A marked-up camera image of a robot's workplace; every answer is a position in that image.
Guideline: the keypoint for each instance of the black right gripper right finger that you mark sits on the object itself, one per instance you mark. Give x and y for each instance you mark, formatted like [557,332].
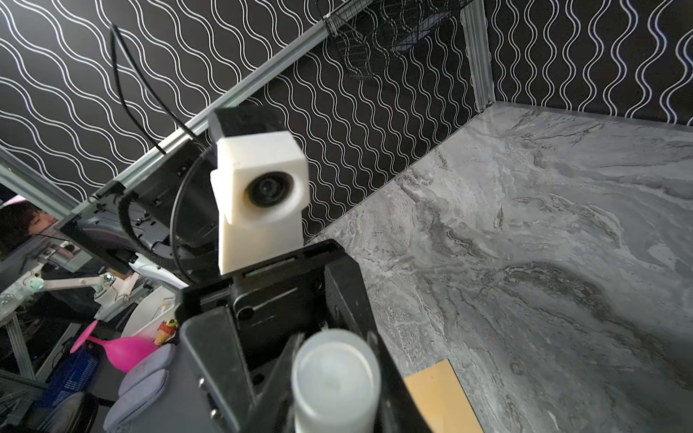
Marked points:
[397,410]

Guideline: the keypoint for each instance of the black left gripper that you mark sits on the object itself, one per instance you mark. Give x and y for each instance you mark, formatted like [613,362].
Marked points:
[266,303]

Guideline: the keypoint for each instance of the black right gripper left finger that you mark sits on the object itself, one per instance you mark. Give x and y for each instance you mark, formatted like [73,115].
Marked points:
[274,410]

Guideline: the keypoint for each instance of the brown paper envelope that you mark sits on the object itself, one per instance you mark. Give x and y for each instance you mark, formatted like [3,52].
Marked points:
[441,400]

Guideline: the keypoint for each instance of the white glue stick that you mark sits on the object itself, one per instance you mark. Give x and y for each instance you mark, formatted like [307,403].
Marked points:
[336,384]

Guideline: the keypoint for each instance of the grey padded cushion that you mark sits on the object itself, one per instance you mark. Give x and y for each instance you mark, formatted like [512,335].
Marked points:
[158,360]
[137,392]

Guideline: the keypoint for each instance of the white storage tray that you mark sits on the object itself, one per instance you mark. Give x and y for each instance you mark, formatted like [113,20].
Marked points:
[158,307]

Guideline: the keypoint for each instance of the pink plastic object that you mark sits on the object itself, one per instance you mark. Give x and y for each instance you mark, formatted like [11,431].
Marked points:
[124,353]

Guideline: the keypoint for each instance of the person at desk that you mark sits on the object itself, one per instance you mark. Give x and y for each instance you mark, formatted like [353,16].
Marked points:
[19,222]

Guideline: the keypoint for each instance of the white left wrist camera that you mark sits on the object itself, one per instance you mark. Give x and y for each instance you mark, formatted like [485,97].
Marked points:
[261,185]

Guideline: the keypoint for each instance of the black wire basket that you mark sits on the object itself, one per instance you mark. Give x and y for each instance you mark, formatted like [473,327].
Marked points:
[370,35]

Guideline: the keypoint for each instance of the aluminium frame corner post left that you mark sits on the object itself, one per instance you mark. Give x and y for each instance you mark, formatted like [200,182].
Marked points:
[475,27]

